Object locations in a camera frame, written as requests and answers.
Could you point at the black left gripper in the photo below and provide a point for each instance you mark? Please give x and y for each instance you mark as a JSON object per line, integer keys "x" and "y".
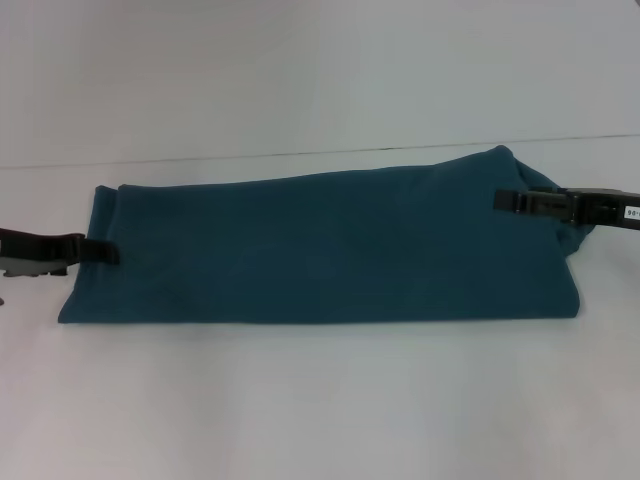
{"x": 35, "y": 252}

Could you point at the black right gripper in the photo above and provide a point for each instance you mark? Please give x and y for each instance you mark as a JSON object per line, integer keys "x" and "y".
{"x": 605, "y": 210}

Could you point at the blue shirt with FREE print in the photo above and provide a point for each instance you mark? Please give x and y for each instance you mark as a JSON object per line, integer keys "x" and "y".
{"x": 325, "y": 240}

